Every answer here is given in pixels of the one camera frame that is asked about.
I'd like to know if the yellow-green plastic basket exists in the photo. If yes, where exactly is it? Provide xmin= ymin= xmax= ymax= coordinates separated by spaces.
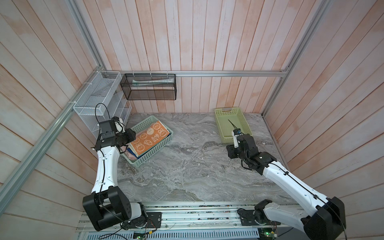
xmin=215 ymin=107 xmax=253 ymax=144

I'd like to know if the orange patterned towel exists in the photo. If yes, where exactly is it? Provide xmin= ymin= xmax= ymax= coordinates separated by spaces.
xmin=129 ymin=121 xmax=170 ymax=156

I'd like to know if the mint green plastic basket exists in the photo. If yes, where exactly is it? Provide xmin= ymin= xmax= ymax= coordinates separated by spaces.
xmin=121 ymin=116 xmax=173 ymax=168

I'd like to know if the light green yellow towel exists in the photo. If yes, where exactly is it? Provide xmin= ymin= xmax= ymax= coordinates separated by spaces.
xmin=128 ymin=144 xmax=139 ymax=158

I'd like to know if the pink towel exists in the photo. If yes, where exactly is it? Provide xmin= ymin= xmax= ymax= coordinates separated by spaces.
xmin=124 ymin=147 xmax=138 ymax=162

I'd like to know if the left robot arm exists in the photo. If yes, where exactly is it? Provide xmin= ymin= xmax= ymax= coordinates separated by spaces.
xmin=83 ymin=117 xmax=148 ymax=231

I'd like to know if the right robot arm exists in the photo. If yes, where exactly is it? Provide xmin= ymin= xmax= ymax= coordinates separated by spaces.
xmin=227 ymin=129 xmax=347 ymax=240

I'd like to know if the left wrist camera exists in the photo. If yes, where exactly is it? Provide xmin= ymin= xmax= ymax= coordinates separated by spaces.
xmin=112 ymin=116 xmax=125 ymax=133

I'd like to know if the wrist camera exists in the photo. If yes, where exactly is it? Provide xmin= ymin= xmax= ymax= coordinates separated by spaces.
xmin=232 ymin=129 xmax=243 ymax=149
xmin=112 ymin=116 xmax=125 ymax=133

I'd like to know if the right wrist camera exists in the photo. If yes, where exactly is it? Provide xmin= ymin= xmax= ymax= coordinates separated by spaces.
xmin=232 ymin=129 xmax=243 ymax=149

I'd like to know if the white wire mesh shelf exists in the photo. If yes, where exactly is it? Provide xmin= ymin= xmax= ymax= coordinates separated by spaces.
xmin=74 ymin=71 xmax=132 ymax=138

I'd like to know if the black wire mesh basket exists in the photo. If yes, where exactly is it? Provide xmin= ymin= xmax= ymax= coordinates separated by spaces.
xmin=120 ymin=73 xmax=177 ymax=101

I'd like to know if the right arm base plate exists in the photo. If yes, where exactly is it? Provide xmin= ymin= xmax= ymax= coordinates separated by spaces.
xmin=237 ymin=208 xmax=281 ymax=226

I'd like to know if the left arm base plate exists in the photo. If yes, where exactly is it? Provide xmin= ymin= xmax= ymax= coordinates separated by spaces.
xmin=121 ymin=212 xmax=162 ymax=230

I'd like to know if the aluminium rail frame front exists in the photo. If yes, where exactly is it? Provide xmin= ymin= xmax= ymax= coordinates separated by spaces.
xmin=74 ymin=202 xmax=308 ymax=240

